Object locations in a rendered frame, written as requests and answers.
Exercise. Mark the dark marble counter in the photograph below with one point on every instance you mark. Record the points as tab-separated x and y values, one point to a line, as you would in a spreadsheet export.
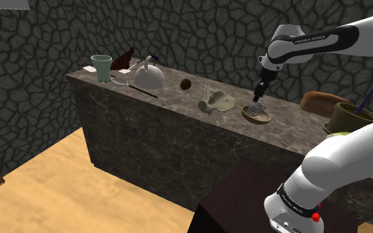
147	135

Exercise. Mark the clear glass object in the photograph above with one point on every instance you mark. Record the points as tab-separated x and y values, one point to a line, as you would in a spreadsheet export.
256	109

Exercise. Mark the brown bread loaf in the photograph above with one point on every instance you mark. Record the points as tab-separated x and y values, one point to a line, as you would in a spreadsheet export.
318	103

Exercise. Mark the brown wooden bowl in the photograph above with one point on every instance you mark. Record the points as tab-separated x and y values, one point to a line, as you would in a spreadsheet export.
258	119

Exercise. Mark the white flat card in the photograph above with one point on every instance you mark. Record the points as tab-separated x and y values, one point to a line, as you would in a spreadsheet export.
124	71
90	68

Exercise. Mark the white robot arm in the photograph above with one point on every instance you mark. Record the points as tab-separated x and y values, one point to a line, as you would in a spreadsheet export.
338	161

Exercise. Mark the olive plant pot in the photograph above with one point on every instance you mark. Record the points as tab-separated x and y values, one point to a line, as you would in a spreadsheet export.
344	121

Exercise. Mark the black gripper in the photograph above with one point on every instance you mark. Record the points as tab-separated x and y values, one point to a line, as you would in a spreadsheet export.
267	77

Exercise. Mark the thin grey utensil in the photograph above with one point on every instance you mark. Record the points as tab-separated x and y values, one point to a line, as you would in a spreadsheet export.
135	65

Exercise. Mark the dark robot stand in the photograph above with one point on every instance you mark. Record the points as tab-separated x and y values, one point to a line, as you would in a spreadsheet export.
237	200

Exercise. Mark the pale green cup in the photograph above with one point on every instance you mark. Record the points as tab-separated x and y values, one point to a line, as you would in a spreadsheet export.
102	69

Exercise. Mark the brown egg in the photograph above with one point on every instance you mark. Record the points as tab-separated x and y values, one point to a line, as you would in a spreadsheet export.
185	84

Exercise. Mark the purple plant stem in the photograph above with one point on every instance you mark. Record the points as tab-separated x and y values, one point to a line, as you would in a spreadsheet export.
372	92

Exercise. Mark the beige bone-shaped object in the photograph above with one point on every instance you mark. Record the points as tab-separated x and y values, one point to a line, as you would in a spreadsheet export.
220	101

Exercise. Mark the light green fruit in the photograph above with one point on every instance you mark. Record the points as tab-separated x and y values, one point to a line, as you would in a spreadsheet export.
336	134

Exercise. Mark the dark red-brown jagged object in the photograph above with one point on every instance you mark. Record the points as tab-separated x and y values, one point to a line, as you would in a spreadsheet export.
123	61

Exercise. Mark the white domed kettle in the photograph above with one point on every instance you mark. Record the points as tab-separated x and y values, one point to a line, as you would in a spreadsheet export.
149	80

